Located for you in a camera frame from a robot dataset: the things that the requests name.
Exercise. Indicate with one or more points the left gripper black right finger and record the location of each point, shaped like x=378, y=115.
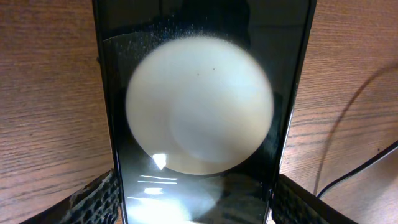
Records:
x=292, y=204

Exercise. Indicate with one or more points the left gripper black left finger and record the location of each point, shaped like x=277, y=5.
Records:
x=95, y=203

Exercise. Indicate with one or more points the black Samsung Galaxy phone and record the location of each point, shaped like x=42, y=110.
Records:
x=199, y=96

